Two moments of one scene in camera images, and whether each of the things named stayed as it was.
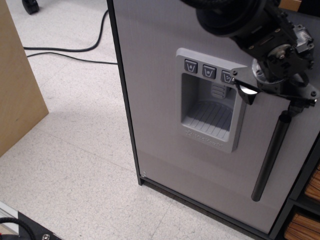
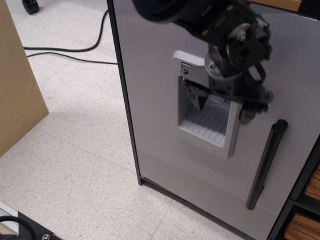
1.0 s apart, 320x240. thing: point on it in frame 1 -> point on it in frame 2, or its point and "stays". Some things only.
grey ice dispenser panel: (210, 109) stays
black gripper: (249, 86) -> (236, 75)
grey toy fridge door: (193, 135) stays
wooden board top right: (293, 5) stays
